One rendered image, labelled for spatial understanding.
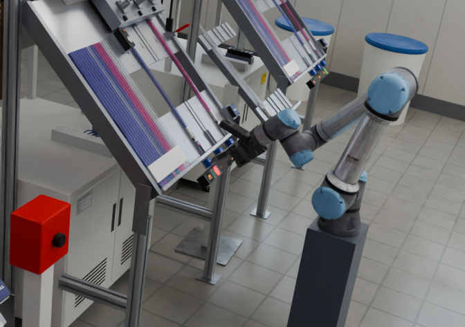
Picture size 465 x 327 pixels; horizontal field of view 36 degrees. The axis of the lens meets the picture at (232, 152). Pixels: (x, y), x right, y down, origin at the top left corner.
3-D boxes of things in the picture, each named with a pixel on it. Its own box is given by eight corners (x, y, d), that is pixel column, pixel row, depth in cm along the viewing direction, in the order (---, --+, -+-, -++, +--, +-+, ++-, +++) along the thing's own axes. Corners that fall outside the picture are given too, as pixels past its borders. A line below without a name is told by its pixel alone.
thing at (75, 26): (170, 57, 283) (180, 50, 281) (79, 99, 225) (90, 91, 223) (122, -14, 281) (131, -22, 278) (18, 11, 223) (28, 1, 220)
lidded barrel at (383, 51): (415, 116, 568) (434, 43, 545) (402, 132, 528) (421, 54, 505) (358, 101, 584) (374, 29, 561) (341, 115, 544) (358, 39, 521)
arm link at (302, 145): (323, 152, 246) (306, 124, 247) (310, 162, 237) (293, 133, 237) (305, 162, 251) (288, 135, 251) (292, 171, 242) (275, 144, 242)
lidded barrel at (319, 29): (328, 92, 593) (342, 25, 571) (309, 107, 552) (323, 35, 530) (277, 79, 609) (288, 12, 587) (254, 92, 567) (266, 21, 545)
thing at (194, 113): (228, 132, 285) (234, 128, 283) (152, 194, 227) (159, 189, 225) (201, 92, 284) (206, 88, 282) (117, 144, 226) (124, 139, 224)
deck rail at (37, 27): (148, 200, 228) (162, 192, 225) (145, 203, 226) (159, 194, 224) (17, 11, 223) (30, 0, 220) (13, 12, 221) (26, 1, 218)
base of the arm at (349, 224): (365, 225, 262) (370, 200, 258) (353, 241, 249) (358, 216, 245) (325, 211, 267) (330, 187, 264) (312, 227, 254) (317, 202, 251)
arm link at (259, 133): (259, 125, 242) (266, 118, 249) (248, 132, 244) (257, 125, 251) (271, 144, 242) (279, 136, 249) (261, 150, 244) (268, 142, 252)
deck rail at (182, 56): (226, 136, 288) (238, 128, 285) (224, 137, 286) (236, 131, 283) (124, -15, 283) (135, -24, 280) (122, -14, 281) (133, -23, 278)
